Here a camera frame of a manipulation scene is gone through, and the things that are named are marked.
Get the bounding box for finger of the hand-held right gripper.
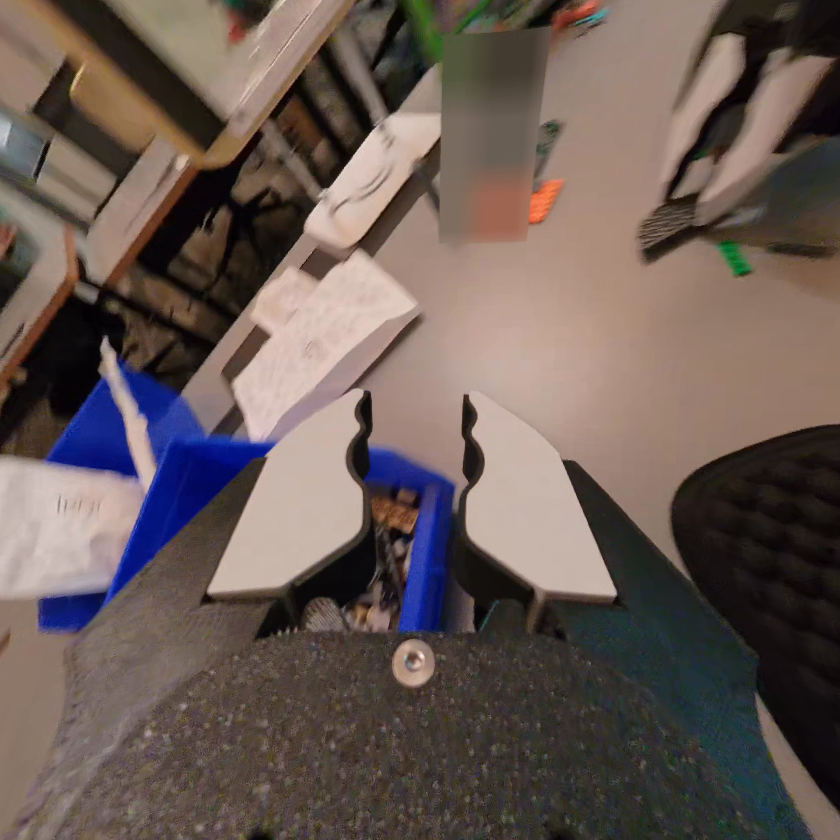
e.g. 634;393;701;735
657;33;749;198
696;53;834;221

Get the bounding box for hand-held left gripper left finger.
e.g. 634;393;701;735
208;390;375;605

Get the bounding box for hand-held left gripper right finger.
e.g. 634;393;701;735
453;392;618;607

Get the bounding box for person's right forearm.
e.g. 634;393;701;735
735;138;840;257

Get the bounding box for pile of small lego pieces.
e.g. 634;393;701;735
344;486;421;634

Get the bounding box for dark grey half-round lego plate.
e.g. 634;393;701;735
640;197;704;258

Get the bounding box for small orange lego piece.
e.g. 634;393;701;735
552;0;611;34

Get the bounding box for grey lego baseplate build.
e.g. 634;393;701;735
536;121;565;179

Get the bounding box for orange lego plate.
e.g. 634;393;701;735
528;178;565;224

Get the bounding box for lego set box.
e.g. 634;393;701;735
401;0;552;64

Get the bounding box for white printed paper bag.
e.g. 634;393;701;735
234;250;421;442

